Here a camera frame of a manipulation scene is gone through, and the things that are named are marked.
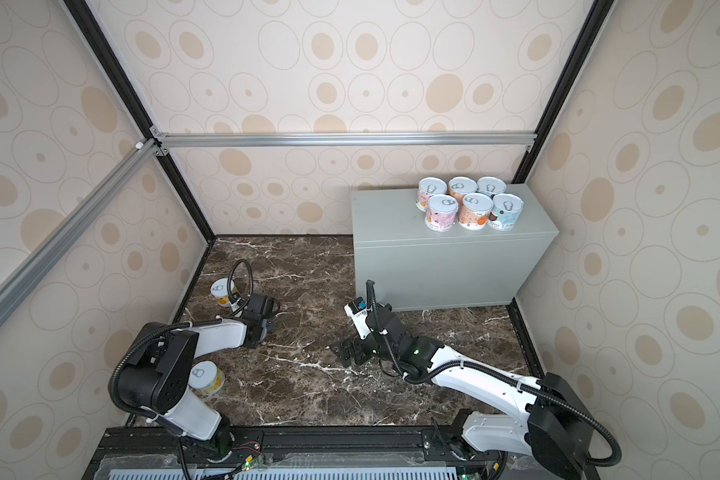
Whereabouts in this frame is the yellow green label can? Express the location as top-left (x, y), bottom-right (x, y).
top-left (188, 360), bottom-right (225, 395)

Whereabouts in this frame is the red label can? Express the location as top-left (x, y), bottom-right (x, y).
top-left (416, 177), bottom-right (448, 212)

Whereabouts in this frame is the white pink label can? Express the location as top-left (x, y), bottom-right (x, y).
top-left (458, 192), bottom-right (493, 231)

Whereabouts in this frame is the orange label can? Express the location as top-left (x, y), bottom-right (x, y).
top-left (448, 176), bottom-right (478, 204)

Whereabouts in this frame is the blue label can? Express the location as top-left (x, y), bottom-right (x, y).
top-left (488, 193), bottom-right (524, 231)

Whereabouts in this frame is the teal label can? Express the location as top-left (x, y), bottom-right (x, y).
top-left (477, 176), bottom-right (507, 199)

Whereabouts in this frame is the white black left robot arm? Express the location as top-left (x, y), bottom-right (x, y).
top-left (108, 294), bottom-right (281, 443)

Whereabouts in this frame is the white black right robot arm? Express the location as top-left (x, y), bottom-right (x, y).
top-left (330, 329), bottom-right (623, 479)

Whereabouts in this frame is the grey metal cabinet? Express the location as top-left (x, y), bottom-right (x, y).
top-left (351, 184), bottom-right (559, 311)

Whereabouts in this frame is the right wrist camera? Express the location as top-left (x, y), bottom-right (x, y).
top-left (344, 297), bottom-right (372, 340)

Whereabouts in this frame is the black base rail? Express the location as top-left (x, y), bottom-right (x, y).
top-left (83, 424), bottom-right (583, 480)

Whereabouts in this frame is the horizontal aluminium rail back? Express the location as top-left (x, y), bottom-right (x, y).
top-left (157, 131), bottom-right (536, 148)

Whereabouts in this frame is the diagonal aluminium rail left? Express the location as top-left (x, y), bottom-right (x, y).
top-left (0, 138), bottom-right (158, 327)

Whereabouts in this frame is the black frame post left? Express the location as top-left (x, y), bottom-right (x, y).
top-left (62, 0), bottom-right (216, 245)

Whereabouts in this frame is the black frame post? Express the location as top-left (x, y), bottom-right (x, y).
top-left (512, 0), bottom-right (616, 184)
top-left (62, 0), bottom-right (216, 245)

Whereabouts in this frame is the black frame post right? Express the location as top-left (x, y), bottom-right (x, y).
top-left (512, 0), bottom-right (616, 184)

